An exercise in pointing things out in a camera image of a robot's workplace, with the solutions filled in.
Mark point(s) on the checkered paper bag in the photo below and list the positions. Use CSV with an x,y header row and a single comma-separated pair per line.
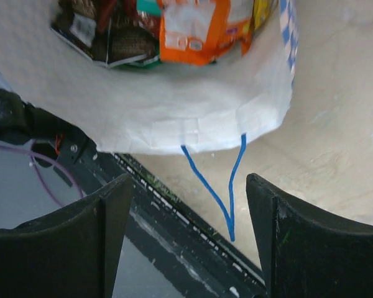
x,y
172,109

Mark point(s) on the dark brown snack packet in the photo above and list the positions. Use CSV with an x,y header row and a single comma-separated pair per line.
x,y
109,33

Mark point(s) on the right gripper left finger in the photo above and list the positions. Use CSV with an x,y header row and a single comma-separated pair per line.
x,y
72,252

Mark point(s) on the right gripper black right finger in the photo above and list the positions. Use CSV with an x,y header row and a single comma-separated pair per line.
x,y
305,251

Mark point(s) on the yellow snack packet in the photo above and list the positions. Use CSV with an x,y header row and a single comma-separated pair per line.
x,y
262,10

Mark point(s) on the orange snack packet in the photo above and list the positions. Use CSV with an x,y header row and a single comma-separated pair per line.
x,y
198,32

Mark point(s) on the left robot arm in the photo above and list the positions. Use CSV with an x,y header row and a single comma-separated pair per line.
x,y
21,121

